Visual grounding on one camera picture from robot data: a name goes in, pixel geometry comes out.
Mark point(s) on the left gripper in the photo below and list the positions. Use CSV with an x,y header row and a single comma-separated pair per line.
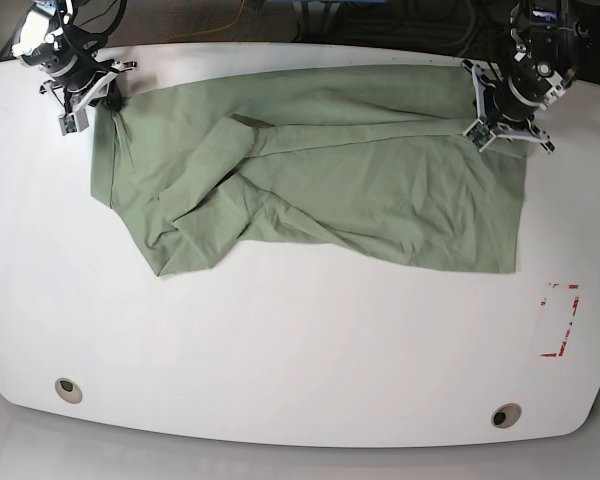
x,y
509,105

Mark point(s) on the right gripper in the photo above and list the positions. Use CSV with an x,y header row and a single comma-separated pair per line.
x,y
84,87

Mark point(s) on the green t-shirt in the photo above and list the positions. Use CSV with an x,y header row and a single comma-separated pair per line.
x,y
373,159

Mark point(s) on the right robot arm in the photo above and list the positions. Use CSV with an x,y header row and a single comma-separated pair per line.
x,y
47,37

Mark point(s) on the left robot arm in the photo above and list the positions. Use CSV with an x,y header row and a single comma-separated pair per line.
x,y
539,31

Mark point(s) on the red tape marking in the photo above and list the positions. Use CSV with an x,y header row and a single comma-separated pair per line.
x,y
558,310

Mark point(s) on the left table grommet hole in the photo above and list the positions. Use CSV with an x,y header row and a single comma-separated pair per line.
x,y
68,391

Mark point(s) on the table grommet hole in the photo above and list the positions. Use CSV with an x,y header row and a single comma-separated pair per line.
x,y
68,391
506,416

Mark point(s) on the right table grommet hole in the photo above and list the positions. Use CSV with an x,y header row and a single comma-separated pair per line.
x,y
506,416

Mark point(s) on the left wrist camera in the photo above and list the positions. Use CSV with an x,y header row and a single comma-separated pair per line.
x,y
480,134

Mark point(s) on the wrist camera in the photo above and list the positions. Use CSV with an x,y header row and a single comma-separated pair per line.
x,y
74,122
480,134

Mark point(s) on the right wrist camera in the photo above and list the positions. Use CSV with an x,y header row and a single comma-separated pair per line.
x,y
74,122

